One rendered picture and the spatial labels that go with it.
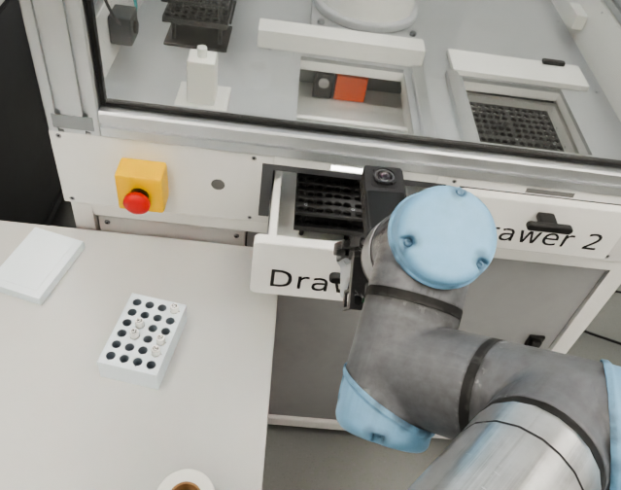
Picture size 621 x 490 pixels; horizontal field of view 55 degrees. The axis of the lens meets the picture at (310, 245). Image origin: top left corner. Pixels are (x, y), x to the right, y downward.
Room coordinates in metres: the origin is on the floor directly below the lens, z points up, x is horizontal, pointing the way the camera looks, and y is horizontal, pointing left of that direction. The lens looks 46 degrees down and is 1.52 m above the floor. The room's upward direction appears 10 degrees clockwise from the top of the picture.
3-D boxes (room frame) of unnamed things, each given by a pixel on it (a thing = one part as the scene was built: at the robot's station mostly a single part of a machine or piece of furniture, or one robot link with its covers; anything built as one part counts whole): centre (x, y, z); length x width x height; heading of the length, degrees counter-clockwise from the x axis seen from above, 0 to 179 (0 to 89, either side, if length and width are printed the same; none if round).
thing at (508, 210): (0.76, -0.36, 0.87); 0.29 x 0.02 x 0.11; 96
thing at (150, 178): (0.68, 0.28, 0.88); 0.07 x 0.05 x 0.07; 96
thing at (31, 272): (0.58, 0.42, 0.77); 0.13 x 0.09 x 0.02; 172
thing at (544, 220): (0.74, -0.37, 0.91); 0.07 x 0.04 x 0.01; 96
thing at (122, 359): (0.47, 0.21, 0.78); 0.12 x 0.08 x 0.04; 177
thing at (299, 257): (0.58, -0.07, 0.87); 0.29 x 0.02 x 0.11; 96
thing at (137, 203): (0.65, 0.27, 0.88); 0.04 x 0.03 x 0.04; 96
